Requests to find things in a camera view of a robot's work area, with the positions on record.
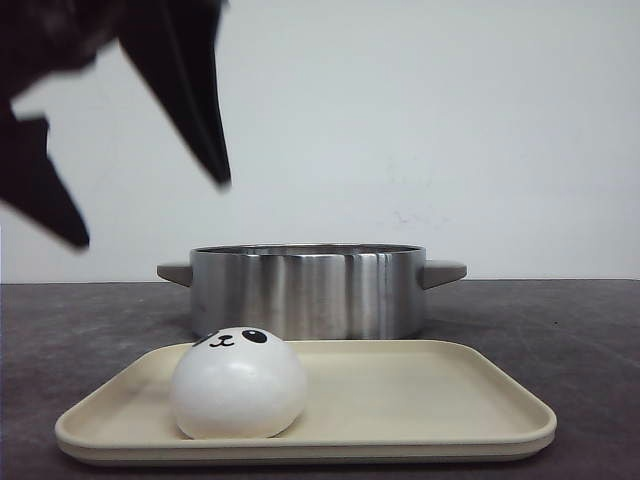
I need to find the white panda bun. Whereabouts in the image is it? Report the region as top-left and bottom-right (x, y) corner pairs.
(170, 327), (308, 439)

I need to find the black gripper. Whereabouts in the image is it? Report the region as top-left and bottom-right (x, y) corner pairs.
(1, 1), (231, 249)

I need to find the stainless steel pot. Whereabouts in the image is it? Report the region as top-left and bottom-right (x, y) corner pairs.
(157, 244), (467, 340)

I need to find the beige rectangular tray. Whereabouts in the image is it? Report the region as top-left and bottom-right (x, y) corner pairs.
(55, 340), (557, 466)

